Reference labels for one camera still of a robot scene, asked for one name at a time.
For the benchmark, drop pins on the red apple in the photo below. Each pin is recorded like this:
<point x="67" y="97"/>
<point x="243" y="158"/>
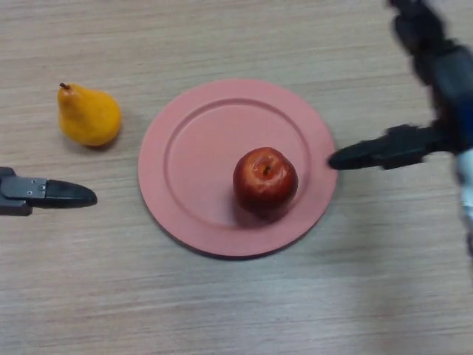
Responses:
<point x="264" y="183"/>

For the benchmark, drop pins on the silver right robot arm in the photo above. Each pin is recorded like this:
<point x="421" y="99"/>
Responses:
<point x="466" y="188"/>

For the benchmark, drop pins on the yellow pear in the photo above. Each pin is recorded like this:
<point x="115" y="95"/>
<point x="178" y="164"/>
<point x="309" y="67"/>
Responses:
<point x="90" y="118"/>

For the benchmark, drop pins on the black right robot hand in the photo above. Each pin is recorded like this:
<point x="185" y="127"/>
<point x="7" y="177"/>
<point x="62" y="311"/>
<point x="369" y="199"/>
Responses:
<point x="451" y="85"/>

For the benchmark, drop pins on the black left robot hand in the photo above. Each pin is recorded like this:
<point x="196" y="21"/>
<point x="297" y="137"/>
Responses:
<point x="68" y="194"/>

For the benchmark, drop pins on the pink round plate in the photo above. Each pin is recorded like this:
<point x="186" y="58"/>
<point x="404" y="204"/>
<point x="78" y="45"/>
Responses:
<point x="196" y="166"/>

